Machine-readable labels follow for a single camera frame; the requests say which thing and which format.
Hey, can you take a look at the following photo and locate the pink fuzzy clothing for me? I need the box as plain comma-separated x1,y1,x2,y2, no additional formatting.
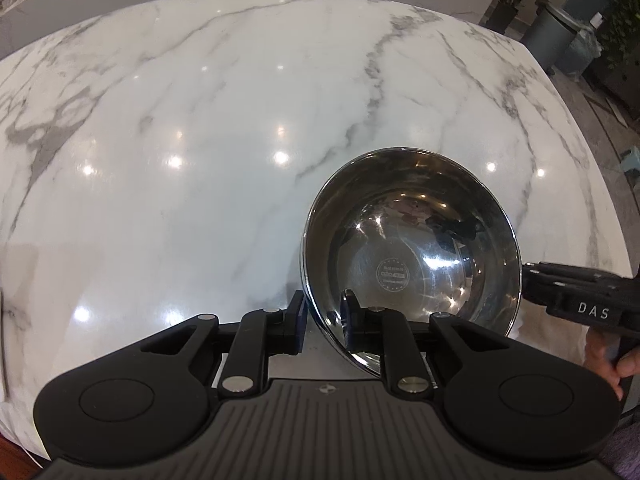
595,410,640,480

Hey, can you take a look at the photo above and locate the pale green bag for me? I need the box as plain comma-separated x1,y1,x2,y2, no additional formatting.
557,25,604,79

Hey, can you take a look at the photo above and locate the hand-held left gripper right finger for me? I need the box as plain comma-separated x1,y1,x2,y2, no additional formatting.
340,289,502,397

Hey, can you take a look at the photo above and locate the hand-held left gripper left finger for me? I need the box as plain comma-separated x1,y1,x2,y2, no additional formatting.
140,290,309,397

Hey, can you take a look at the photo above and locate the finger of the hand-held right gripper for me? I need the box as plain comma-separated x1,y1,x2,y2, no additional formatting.
522,261,640,287
520,274,557,314

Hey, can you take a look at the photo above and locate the grey trash bin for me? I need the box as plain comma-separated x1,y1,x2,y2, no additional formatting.
520,2,584,69

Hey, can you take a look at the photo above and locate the stainless steel bowl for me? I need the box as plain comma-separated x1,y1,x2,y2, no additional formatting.
300,147,524,379

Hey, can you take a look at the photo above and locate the person's right hand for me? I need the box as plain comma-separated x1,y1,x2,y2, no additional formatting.
584,331,627,402

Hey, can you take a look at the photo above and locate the leafy plant in grey planter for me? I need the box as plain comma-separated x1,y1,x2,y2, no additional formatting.
597,0,640,122

